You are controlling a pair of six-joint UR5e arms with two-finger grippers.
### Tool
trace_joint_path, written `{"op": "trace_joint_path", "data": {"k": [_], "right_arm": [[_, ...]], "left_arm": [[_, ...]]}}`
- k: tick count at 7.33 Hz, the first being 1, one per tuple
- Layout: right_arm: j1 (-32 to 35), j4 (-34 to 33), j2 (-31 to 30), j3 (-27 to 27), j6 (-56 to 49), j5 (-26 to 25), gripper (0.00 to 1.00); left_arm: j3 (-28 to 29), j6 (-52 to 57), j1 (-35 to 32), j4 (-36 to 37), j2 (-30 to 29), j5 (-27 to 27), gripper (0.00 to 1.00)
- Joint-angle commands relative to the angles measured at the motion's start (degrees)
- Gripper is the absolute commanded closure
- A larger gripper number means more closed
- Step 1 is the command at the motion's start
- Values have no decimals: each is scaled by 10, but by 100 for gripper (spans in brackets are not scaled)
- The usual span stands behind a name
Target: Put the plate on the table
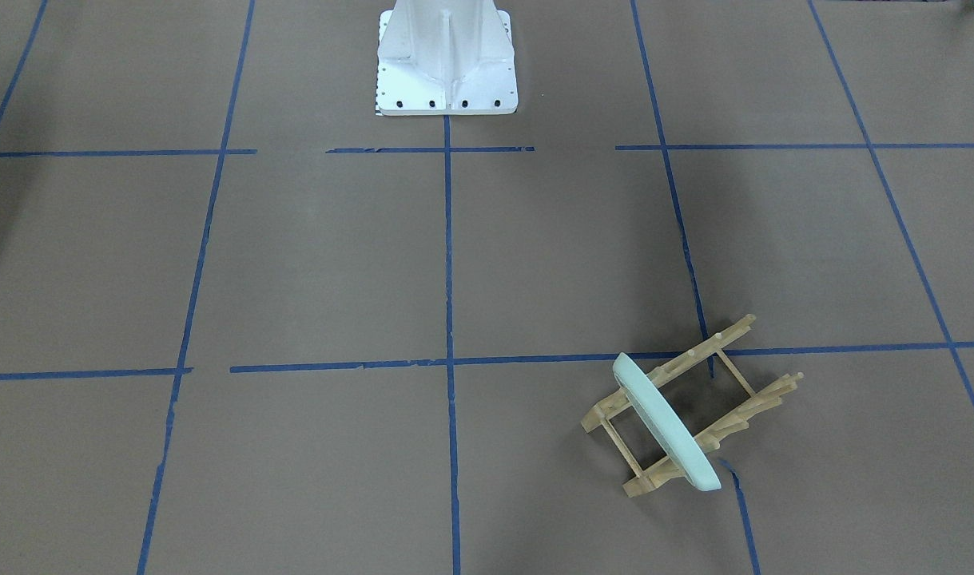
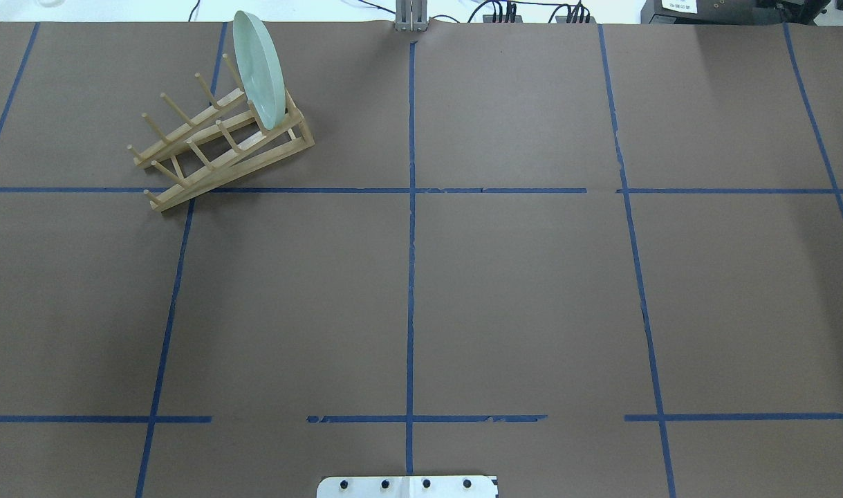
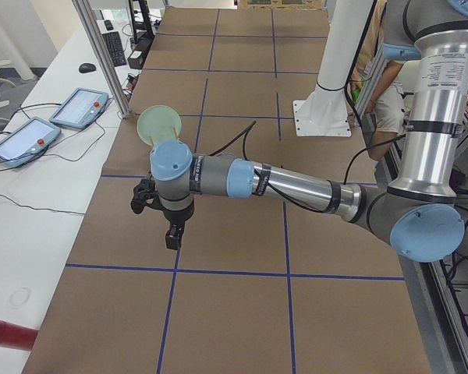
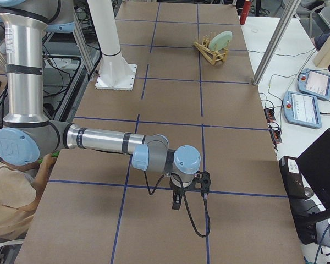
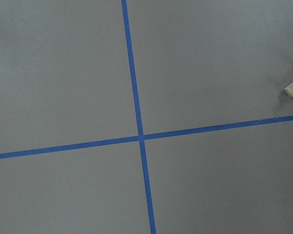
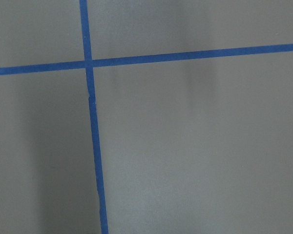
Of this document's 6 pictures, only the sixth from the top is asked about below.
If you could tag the crossing blue tape strip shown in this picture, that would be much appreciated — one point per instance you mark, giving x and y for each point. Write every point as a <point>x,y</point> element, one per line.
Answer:
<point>93,115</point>

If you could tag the long blue tape strip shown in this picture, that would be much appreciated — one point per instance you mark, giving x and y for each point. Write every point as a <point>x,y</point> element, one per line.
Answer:
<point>106,62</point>

